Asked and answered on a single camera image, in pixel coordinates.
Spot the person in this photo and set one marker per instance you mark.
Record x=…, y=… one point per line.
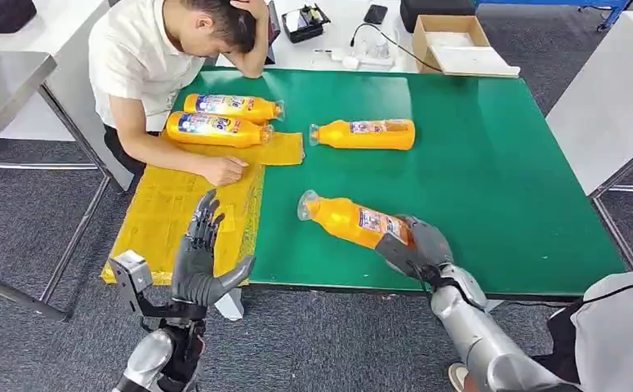
x=132, y=54
x=619, y=335

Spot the white flat panel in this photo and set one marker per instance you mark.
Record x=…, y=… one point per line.
x=478, y=60

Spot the black phone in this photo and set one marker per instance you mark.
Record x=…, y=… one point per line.
x=375, y=14

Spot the white table leg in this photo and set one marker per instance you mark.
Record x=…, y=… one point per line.
x=494, y=305
x=230, y=307

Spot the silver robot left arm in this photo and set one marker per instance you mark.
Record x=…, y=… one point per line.
x=145, y=357

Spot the white table with steel legs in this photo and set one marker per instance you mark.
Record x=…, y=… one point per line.
x=597, y=113

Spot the clear plastic bag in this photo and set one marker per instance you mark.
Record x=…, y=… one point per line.
x=375, y=51

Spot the green table mat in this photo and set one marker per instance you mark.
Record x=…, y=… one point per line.
x=484, y=162

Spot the dark tablet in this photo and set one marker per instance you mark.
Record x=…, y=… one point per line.
x=274, y=27

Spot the person's left hand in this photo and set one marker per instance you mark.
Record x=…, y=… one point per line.
x=251, y=6

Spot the white desk with side panel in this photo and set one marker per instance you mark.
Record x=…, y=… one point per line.
x=67, y=108

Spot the orange drink bottle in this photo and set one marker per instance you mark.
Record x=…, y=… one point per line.
x=202, y=135
x=259, y=111
x=337, y=219
x=343, y=135

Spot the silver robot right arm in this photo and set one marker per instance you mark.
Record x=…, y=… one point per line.
x=478, y=335

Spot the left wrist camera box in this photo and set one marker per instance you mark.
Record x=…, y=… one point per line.
x=132, y=270

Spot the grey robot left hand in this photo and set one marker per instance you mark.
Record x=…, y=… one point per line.
x=197, y=276

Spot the black tray with parts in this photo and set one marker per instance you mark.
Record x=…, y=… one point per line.
x=305, y=24

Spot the yellow sheet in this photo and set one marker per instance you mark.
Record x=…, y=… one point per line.
x=148, y=216

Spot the person's right hand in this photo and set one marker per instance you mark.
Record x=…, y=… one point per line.
x=224, y=170

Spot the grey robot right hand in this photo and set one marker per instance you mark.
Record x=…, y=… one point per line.
x=430, y=249

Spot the cardboard box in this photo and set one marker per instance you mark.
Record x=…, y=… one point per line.
x=421, y=43

